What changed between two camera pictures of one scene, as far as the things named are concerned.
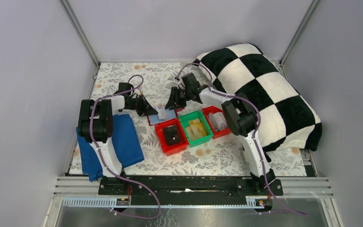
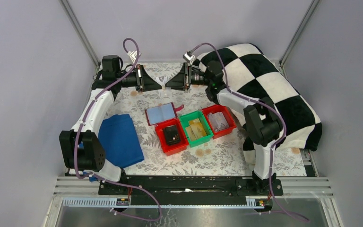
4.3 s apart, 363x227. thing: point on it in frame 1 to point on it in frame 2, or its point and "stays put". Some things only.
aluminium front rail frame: x=82 y=192 stays put
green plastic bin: x=197 y=128 stays put
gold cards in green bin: x=196 y=129 stays put
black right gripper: x=174 y=100 to x=178 y=82
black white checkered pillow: x=285 y=117 stays put
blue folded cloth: x=124 y=136 stays put
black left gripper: x=148 y=109 to x=149 y=83
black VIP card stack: x=171 y=135 stays put
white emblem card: x=161 y=111 to x=162 y=80
